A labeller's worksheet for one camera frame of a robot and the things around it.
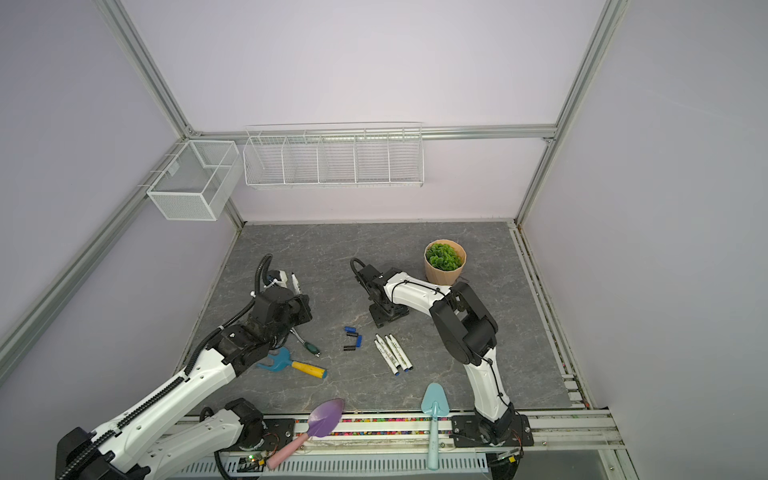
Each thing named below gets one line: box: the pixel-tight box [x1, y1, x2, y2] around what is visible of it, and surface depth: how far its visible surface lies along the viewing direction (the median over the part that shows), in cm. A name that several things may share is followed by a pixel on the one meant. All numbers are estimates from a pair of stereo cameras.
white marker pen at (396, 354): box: [384, 334, 409, 372], surface depth 88 cm
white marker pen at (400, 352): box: [389, 333, 413, 370], surface depth 88 cm
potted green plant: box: [423, 239, 467, 286], surface depth 96 cm
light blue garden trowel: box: [421, 383, 450, 471], surface depth 77 cm
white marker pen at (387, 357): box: [374, 338, 400, 376], surface depth 87 cm
